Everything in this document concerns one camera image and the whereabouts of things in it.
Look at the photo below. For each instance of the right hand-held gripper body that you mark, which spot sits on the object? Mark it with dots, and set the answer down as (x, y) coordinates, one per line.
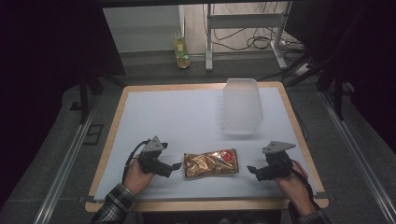
(275, 161)

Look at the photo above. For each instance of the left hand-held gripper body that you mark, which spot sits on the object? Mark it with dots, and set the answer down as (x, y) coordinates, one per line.
(151, 160)

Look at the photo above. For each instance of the gold foil snack bag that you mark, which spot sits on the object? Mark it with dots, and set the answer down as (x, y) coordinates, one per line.
(210, 162)

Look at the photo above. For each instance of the translucent white plastic basket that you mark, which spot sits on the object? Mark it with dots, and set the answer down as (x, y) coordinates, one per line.
(241, 107)

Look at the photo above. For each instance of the person's left hand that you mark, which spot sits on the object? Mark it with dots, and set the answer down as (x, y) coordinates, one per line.
(137, 178)

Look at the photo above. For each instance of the person's right hand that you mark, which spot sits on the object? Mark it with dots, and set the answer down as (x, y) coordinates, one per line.
(294, 189)

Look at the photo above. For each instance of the white mat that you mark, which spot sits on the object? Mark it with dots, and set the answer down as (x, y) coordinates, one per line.
(199, 140)

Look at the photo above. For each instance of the white power strip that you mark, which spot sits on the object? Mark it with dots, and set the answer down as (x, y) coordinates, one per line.
(301, 69)

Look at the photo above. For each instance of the black metal stand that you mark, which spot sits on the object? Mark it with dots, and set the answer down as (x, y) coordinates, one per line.
(84, 90)
(334, 84)

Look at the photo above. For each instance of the aluminium rail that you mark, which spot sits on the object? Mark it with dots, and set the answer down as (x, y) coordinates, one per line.
(63, 171)
(361, 155)

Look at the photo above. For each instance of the white metal desk frame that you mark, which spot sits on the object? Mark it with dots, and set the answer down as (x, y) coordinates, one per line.
(243, 23)

